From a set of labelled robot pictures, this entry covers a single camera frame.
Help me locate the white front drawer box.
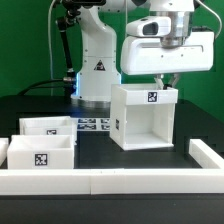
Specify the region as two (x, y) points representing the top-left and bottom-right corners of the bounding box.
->
(7, 135), (74, 169)

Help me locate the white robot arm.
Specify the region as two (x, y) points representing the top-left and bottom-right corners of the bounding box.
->
(73, 0), (215, 104)

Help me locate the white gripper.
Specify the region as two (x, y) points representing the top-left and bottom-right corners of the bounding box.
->
(120, 31), (214, 89)

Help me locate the black cable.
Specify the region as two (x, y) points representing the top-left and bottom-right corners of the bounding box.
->
(17, 78), (68, 97)

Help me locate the white drawer cabinet frame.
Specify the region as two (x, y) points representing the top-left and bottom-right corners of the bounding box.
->
(110, 84), (178, 151)

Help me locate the white drawer box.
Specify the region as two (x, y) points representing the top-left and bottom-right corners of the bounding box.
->
(19, 116), (77, 143)
(7, 135), (74, 169)

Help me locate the white cable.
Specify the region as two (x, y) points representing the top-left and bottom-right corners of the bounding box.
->
(47, 0), (58, 80)

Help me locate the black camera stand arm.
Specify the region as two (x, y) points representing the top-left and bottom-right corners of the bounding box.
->
(56, 0), (83, 99)

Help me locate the white fence bar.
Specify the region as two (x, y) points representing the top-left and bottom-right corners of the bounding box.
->
(0, 169), (224, 196)
(0, 138), (9, 166)
(189, 139), (224, 169)

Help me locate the paper sheet with markers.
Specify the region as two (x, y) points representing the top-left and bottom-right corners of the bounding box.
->
(72, 118), (110, 131)

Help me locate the white left fence bar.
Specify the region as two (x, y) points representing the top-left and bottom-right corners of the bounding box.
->
(0, 138), (9, 166)

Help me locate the white front fence bar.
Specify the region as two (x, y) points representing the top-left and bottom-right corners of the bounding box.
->
(0, 169), (224, 196)

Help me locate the white right fence bar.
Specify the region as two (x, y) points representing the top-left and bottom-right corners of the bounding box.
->
(189, 139), (224, 169)

